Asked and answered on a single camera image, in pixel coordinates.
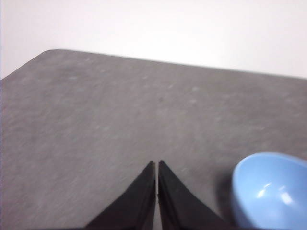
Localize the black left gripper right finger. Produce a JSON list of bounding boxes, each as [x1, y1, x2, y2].
[[156, 160, 231, 230]]

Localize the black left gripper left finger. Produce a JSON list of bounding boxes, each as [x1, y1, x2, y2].
[[85, 160, 157, 230]]

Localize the blue ribbed bowl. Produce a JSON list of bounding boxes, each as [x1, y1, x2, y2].
[[231, 152, 307, 230]]

